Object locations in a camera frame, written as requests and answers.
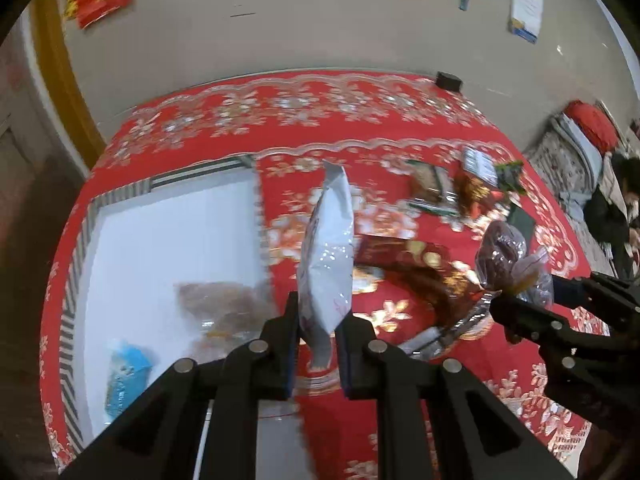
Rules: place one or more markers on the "white box with striped rim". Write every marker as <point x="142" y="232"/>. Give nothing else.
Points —
<point x="175" y="230"/>

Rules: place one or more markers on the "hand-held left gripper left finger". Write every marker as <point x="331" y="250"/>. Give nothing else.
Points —
<point x="290" y="355"/>

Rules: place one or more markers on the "silver clear wrapped packet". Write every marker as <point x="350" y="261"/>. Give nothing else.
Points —
<point x="435" y="340"/>

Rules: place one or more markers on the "yellow wooden door frame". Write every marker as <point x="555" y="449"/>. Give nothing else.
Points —
<point x="62" y="75"/>

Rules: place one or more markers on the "shiny red gold candy packet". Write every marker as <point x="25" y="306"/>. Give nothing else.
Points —
<point x="475" y="195"/>

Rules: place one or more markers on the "brown door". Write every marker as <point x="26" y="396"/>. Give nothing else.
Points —
<point x="30" y="210"/>

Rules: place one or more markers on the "white snack bag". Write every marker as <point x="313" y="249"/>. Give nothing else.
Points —
<point x="325" y="270"/>

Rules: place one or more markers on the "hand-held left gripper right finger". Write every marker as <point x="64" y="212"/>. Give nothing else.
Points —
<point x="345" y="360"/>

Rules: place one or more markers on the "clear packet of brown snacks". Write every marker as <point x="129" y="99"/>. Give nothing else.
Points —
<point x="215" y="300"/>

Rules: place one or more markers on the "clear bag of red dates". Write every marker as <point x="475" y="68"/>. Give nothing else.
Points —
<point x="500" y="255"/>

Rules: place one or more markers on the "long red gold packet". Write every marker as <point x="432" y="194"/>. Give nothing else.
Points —
<point x="410" y="260"/>

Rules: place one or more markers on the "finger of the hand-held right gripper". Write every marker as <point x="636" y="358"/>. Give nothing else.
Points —
<point x="595" y="287"/>
<point x="530" y="317"/>

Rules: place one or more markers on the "blue snack packet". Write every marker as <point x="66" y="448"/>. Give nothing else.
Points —
<point x="125" y="380"/>

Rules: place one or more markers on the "red cushion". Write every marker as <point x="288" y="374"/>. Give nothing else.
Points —
<point x="592" y="125"/>

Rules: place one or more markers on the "dark green flat packet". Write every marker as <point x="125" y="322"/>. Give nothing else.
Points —
<point x="521" y="222"/>

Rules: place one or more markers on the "white barcode packet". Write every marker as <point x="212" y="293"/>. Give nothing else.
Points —
<point x="479" y="162"/>

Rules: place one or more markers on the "green snack packet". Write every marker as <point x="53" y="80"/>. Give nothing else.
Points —
<point x="430" y="185"/>

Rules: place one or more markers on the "small bright green packet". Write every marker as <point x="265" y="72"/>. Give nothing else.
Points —
<point x="511" y="177"/>

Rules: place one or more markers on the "red floral tablecloth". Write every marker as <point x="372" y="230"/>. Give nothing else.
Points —
<point x="400" y="110"/>

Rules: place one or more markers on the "patterned sofa cover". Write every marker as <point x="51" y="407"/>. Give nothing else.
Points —
<point x="542" y="160"/>

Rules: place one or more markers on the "small black box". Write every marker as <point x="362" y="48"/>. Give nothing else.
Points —
<point x="447" y="81"/>

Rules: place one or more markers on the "grey folded blanket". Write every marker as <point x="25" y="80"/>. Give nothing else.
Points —
<point x="575" y="170"/>

